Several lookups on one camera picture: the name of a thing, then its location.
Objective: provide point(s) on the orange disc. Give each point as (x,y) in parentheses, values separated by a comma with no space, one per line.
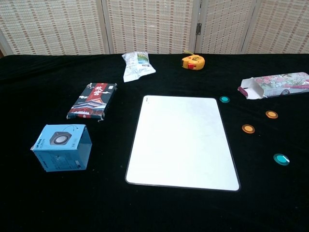
(248,128)
(271,114)

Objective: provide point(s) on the white magnetic board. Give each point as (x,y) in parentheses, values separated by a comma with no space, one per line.
(181,145)

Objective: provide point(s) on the white snack bag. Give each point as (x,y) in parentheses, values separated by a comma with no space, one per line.
(136,67)

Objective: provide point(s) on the dark palace print box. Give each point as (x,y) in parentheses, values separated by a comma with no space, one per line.
(93,101)

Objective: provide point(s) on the yellow tape measure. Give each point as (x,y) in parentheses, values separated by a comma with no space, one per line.
(195,61)

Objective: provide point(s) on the woven folding screen panel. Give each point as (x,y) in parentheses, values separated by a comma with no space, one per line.
(282,24)
(149,24)
(48,24)
(224,24)

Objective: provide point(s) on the metal screen hinge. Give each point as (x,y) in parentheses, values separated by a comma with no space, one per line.
(198,28)

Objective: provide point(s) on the blue speaker carton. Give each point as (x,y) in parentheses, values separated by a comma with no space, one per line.
(60,154)

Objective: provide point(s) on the floral print carton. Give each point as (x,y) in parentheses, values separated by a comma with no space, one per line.
(277,82)

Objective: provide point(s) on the black velvet tablecloth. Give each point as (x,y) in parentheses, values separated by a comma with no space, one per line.
(48,205)

